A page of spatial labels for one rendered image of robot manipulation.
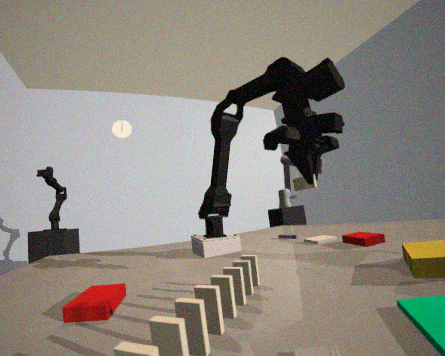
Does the yellow rectangular block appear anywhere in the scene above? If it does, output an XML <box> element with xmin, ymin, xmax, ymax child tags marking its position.
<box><xmin>402</xmin><ymin>240</ymin><xmax>445</xmax><ymax>279</ymax></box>

